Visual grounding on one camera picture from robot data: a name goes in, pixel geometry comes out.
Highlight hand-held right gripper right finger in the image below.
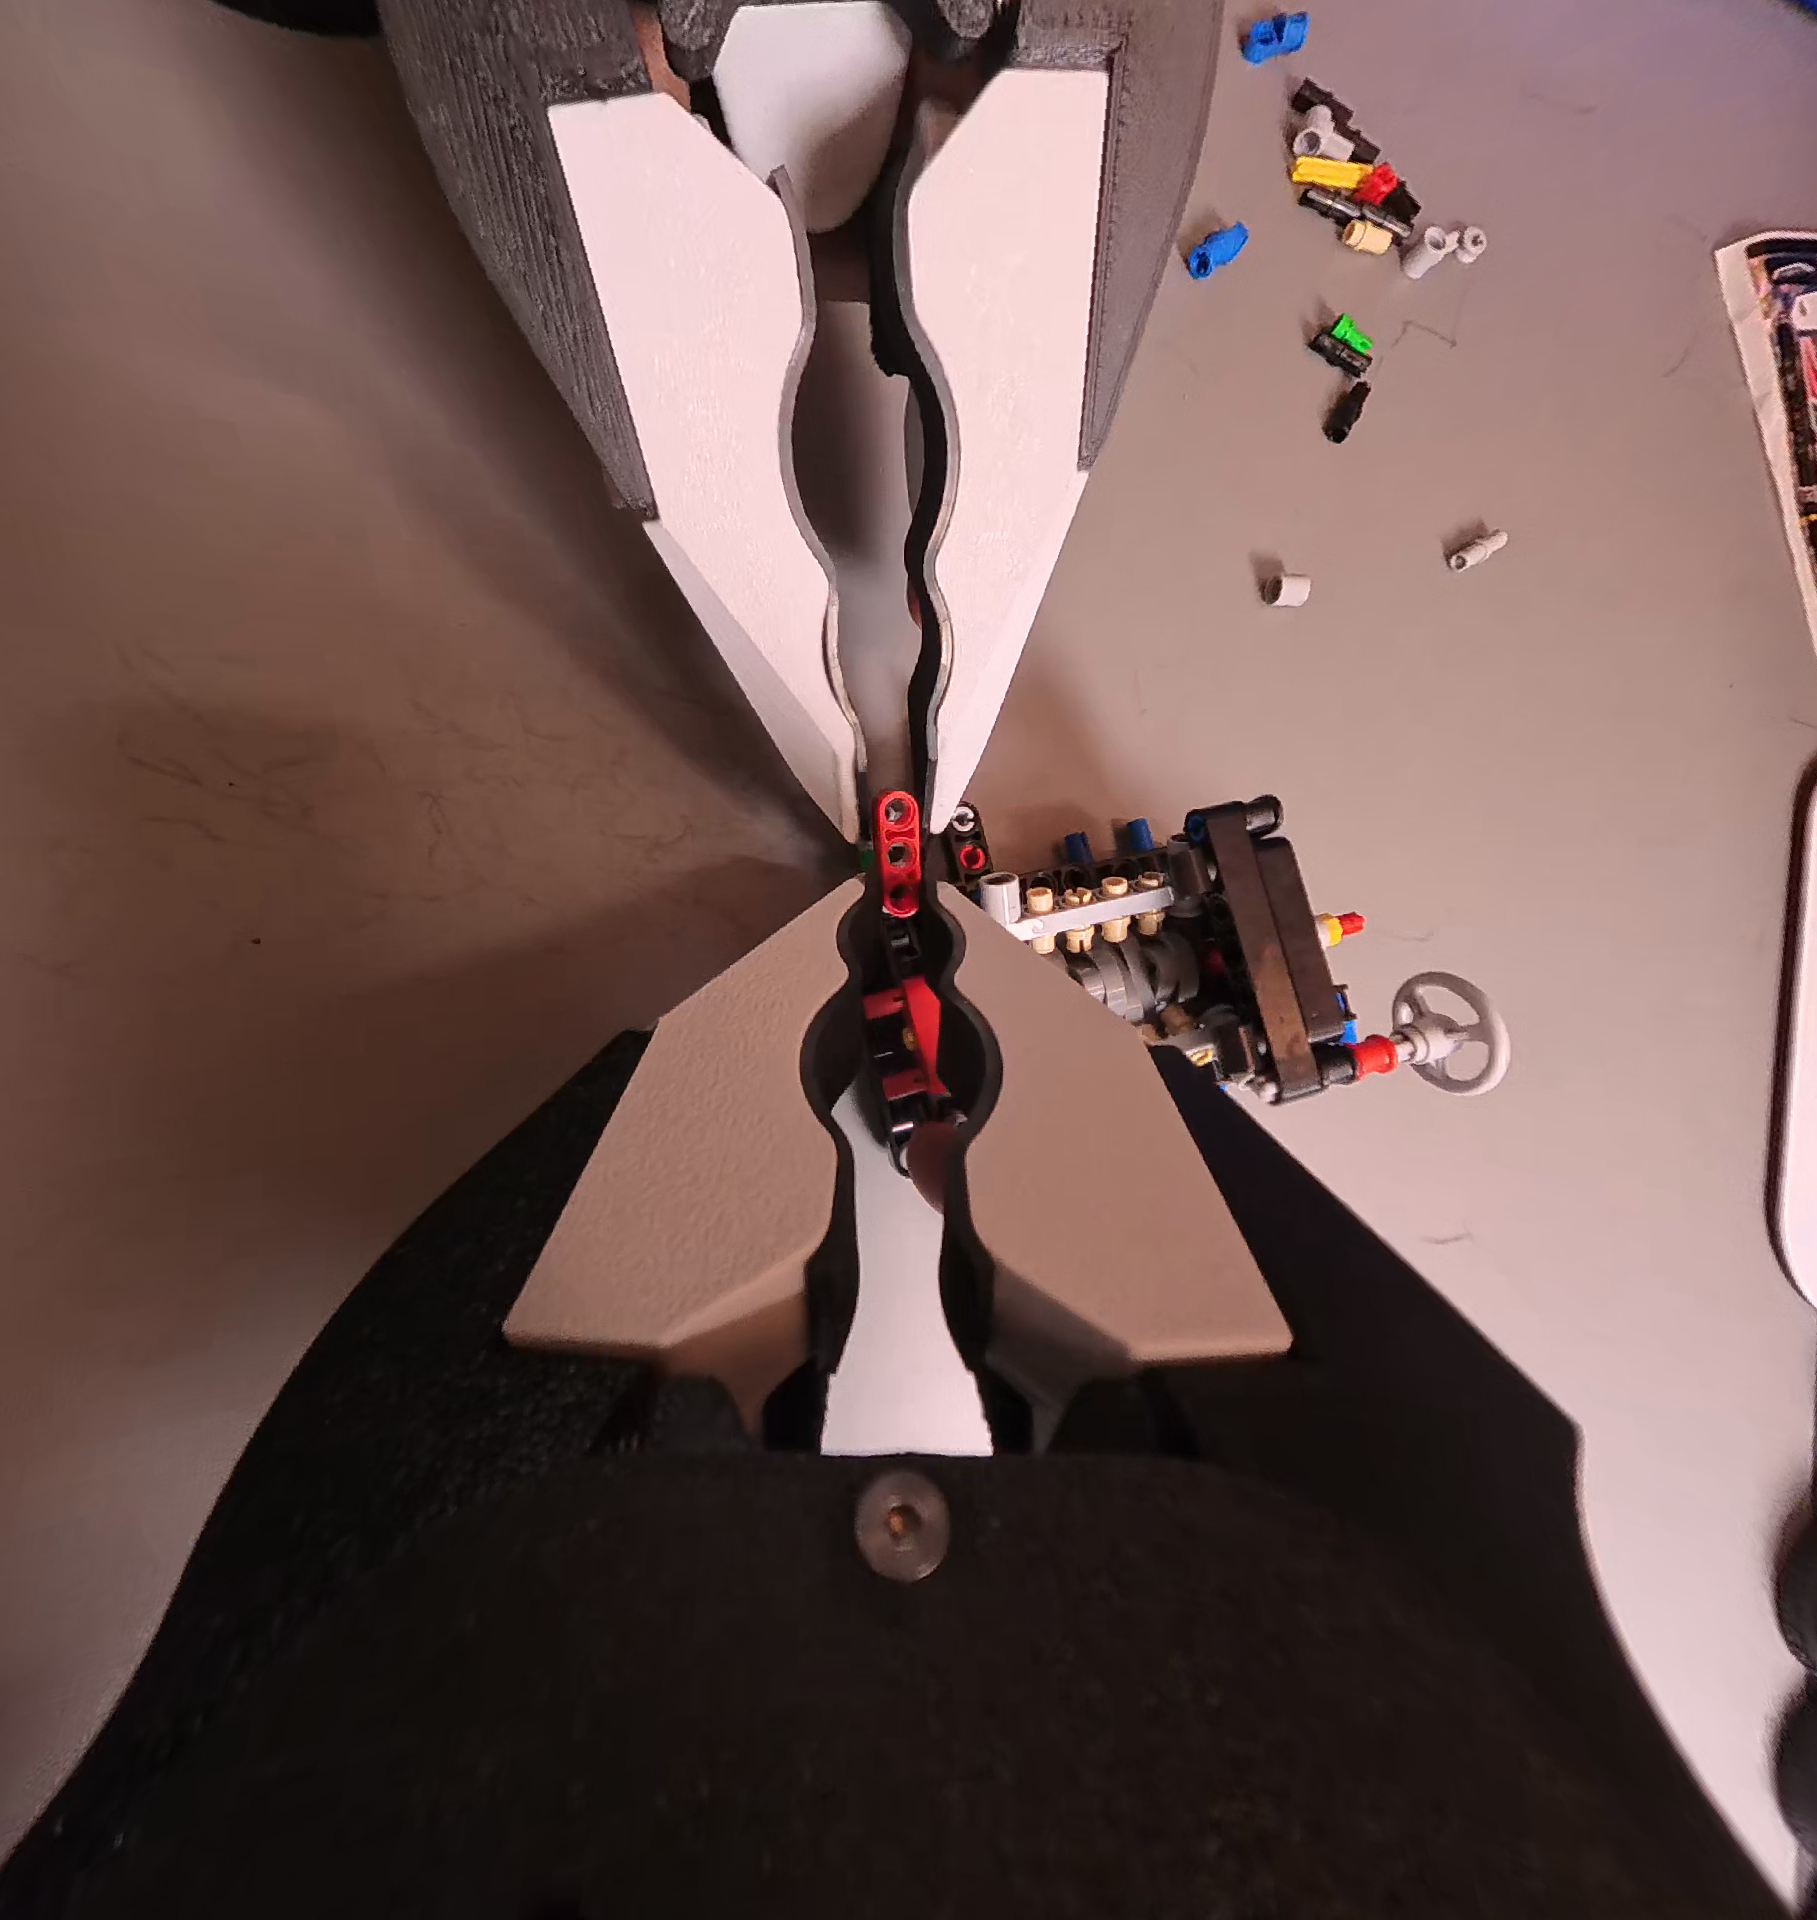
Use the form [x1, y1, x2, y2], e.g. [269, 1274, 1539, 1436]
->
[926, 885, 1295, 1435]

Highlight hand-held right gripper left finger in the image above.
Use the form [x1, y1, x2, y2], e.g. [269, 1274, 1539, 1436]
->
[500, 878, 869, 1427]

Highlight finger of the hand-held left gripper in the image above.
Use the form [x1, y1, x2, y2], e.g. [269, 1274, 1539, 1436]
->
[544, 95, 869, 842]
[867, 64, 1119, 823]

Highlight lego car chassis assembly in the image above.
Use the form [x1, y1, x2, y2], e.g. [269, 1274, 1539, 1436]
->
[847, 795, 1513, 1174]

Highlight small multicoloured lego piece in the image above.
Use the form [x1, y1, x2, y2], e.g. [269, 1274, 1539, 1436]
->
[1288, 77, 1428, 226]

